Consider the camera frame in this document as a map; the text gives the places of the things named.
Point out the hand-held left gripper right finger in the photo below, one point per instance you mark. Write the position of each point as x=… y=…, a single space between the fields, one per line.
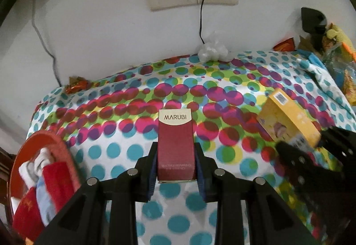
x=200 y=181

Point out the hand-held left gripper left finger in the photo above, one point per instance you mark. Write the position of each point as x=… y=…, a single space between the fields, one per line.
x=152 y=181

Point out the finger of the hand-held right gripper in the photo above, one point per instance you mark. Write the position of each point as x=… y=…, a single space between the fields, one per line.
x=294 y=157
x=338 y=138

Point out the maroon box with cream top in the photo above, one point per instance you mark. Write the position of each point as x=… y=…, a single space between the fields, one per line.
x=175 y=147

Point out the yellow box with barcode label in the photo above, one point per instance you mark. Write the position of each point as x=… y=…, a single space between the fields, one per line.
x=289 y=117

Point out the red sock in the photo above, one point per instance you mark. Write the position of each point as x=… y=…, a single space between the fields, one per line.
x=58 y=183
x=26 y=214

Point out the red round tray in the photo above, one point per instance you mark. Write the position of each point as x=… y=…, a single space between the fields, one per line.
x=59 y=147

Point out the small white sock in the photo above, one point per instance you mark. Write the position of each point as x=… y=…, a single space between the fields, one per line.
x=30 y=172

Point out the polka dot tablecloth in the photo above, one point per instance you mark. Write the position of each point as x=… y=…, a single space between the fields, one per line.
x=111 y=128

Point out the clear plastic bag of goods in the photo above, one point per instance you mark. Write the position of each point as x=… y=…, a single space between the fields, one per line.
x=340 y=61

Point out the red packet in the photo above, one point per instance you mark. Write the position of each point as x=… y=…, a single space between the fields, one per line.
x=283 y=45

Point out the orange candy wrapper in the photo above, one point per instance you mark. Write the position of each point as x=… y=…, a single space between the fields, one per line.
x=76 y=85

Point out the crumpled white plastic bag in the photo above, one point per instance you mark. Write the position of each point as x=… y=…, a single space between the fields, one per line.
x=212 y=49

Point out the dark wooden furniture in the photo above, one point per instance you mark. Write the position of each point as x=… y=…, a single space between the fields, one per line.
x=5 y=178

